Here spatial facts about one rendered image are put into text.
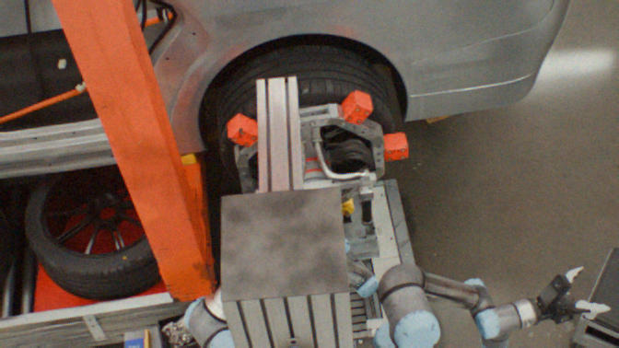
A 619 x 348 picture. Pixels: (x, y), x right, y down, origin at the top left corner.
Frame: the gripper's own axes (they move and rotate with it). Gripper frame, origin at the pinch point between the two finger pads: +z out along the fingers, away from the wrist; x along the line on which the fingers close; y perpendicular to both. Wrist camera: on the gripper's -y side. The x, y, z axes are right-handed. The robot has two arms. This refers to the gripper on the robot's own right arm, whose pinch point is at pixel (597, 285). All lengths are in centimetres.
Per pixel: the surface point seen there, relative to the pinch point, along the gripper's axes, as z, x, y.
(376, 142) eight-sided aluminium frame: -34, -94, 16
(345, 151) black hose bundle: -47, -86, 9
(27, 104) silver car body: -156, -174, 21
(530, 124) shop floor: 64, -160, 103
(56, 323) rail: -168, -104, 75
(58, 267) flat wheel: -161, -118, 59
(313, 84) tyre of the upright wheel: -51, -106, -8
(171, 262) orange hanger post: -116, -81, 32
